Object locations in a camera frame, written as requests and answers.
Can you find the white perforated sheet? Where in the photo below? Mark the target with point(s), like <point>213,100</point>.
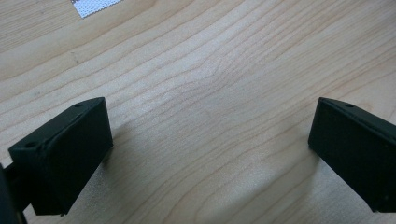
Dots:
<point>93,6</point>

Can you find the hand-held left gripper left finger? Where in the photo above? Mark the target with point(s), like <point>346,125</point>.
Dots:
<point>67,149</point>

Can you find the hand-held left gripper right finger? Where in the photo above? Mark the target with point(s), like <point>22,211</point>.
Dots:
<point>355,146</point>

